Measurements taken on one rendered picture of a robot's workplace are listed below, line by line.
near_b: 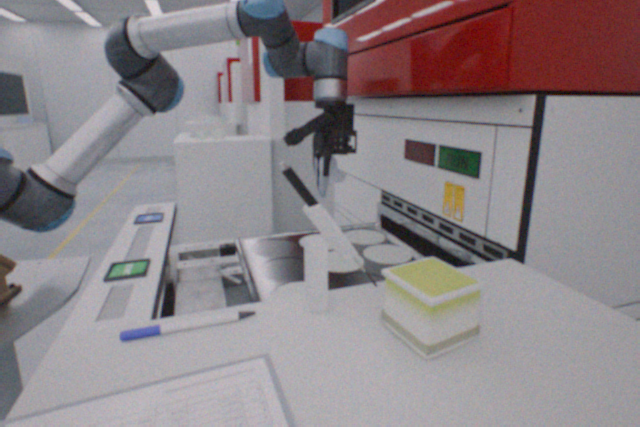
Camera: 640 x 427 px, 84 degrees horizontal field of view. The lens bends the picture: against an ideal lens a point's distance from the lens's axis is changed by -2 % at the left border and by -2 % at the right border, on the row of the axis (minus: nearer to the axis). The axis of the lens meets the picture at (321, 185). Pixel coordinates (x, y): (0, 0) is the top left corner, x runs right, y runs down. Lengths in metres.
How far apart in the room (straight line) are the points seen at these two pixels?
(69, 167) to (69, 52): 7.88
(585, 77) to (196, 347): 0.65
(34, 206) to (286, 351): 0.78
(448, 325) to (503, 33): 0.40
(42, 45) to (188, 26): 8.20
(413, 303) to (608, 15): 0.53
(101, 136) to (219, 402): 0.80
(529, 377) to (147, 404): 0.33
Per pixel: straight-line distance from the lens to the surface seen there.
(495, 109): 0.66
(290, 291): 0.63
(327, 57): 0.81
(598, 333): 0.51
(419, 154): 0.83
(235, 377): 0.37
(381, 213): 0.99
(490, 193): 0.68
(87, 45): 8.82
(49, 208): 1.06
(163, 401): 0.36
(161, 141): 8.60
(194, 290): 0.71
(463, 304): 0.39
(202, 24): 0.84
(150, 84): 1.03
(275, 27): 0.78
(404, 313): 0.39
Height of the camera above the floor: 1.21
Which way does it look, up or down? 13 degrees down
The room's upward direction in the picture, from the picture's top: straight up
